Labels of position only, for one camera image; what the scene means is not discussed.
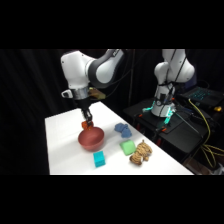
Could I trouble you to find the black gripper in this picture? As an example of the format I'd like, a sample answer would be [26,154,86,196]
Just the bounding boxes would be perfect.
[76,97,94,125]

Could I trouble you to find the red orange patterned ball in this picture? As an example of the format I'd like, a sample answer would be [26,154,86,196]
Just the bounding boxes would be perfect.
[81,120,95,131]

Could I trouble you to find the blue cloth toy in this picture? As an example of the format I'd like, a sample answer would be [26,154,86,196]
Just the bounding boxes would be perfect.
[114,122,133,139]

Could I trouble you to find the teal perforated cube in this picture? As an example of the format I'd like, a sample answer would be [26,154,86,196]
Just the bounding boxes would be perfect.
[92,150,107,168]

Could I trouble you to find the green foam block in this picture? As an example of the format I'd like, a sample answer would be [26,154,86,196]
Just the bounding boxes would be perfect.
[119,139,137,156]

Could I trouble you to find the black curtain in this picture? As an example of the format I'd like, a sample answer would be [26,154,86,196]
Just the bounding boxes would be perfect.
[0,49,224,176]

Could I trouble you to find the tiger plush toy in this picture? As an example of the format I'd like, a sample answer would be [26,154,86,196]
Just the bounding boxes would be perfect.
[129,139,153,166]

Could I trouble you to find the black robot stand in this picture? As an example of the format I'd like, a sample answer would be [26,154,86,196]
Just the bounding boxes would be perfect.
[123,96,224,165]

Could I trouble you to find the black laptop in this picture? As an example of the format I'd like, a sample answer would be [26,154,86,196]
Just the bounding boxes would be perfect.
[179,85,224,108]

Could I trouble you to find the yellow cable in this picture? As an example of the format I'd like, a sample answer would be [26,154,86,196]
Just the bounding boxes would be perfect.
[187,97,224,169]

